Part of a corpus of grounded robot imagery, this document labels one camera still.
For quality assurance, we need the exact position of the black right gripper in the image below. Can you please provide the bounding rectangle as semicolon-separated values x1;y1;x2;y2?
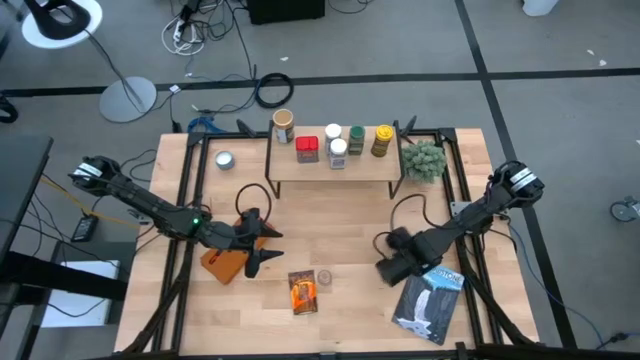
374;227;444;287

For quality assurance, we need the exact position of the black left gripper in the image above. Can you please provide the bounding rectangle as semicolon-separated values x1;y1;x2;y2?
202;208;285;279

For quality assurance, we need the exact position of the orange brown spice pouch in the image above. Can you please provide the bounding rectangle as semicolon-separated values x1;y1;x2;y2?
287;269;320;317

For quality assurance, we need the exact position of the red paprika tin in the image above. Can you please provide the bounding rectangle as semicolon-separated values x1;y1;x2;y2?
294;135;320;164

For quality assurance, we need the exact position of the tan-lid spice jar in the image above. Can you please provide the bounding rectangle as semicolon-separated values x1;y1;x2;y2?
272;108;296;145

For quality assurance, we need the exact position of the white-lid bagel seasoning jar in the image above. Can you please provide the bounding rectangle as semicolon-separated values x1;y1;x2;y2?
328;137;349;171
324;123;343;154

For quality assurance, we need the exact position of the wooden shelf with black legs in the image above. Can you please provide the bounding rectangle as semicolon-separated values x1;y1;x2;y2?
264;119;406;201

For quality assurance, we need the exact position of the folded orange cloth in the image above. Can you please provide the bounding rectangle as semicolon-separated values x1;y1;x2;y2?
199;214;277;286

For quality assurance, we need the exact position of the Yellowstone waterfall booklet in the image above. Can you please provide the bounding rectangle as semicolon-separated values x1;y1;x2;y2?
391;266;466;346

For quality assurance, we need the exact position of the small silver candle tin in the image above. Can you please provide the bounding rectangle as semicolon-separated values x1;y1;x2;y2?
214;150;236;172

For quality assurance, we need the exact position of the green potted plant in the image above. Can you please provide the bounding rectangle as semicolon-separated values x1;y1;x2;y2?
402;139;448;185

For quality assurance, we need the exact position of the yellow-lid spice jar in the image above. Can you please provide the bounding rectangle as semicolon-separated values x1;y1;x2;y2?
370;123;395;159

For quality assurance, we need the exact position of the green-lid spice jar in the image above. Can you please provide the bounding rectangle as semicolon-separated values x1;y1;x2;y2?
348;124;367;156

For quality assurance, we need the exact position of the black power adapter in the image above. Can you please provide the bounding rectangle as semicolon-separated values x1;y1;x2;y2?
71;214;100;244

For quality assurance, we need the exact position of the white box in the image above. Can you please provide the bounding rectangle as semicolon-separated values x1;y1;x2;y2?
42;259;121;329

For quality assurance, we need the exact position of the floor stand with round base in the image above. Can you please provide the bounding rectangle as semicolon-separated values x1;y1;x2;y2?
19;0;158;124

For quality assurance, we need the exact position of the grey caster wheel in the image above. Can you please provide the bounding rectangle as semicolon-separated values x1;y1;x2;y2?
609;195;640;222

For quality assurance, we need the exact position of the black box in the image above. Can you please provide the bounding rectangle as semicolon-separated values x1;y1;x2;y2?
247;0;326;25

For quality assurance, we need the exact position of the black desk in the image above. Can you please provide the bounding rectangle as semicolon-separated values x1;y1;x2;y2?
0;134;54;261

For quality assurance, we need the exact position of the white container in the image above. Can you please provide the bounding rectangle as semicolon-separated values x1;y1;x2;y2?
522;0;559;16

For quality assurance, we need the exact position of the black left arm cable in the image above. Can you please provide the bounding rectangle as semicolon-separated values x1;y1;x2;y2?
234;183;274;226

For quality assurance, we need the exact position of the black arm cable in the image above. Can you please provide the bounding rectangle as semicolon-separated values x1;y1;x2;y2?
389;193;454;231
234;183;274;226

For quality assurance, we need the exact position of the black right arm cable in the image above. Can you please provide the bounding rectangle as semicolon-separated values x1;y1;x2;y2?
389;193;454;231

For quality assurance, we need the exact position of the blue cable coil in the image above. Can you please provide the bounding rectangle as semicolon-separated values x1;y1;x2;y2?
187;115;226;135

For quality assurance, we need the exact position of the long blue floor cable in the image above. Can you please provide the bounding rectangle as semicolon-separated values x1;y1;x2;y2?
509;224;606;346

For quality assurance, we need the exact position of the coiled black cable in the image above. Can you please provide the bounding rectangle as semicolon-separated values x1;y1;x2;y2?
254;72;295;110

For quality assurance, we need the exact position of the yellow cable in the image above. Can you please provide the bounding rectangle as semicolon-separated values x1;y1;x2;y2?
39;174;141;231

